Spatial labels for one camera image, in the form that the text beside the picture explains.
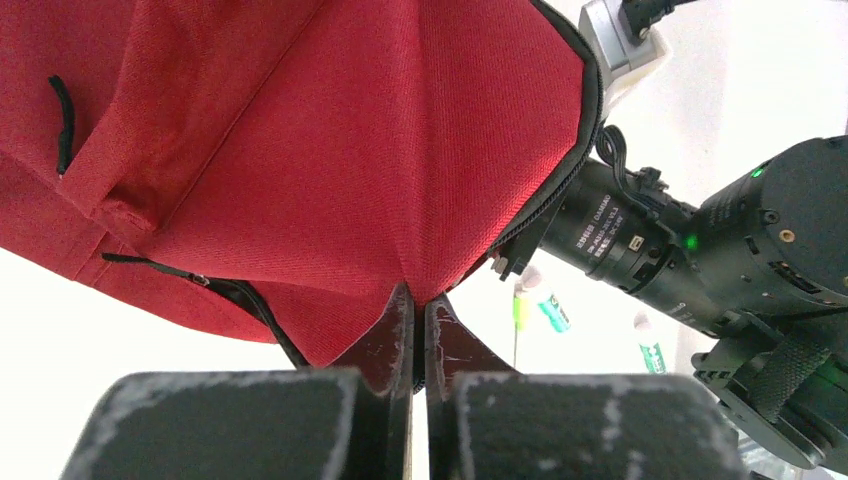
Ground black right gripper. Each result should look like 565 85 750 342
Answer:
489 198 564 281

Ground green capped white pen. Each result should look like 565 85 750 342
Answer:
512 291 530 368

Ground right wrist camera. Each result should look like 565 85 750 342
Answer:
578 0 672 119

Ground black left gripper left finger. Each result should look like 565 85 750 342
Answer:
62 284 415 479

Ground red student backpack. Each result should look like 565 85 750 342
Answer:
1 1 601 366

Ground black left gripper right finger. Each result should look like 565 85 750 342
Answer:
422 296 749 479

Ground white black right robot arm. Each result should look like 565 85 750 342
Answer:
494 127 847 473

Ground green white glue stick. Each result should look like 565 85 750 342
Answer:
513 265 571 333
633 311 668 375

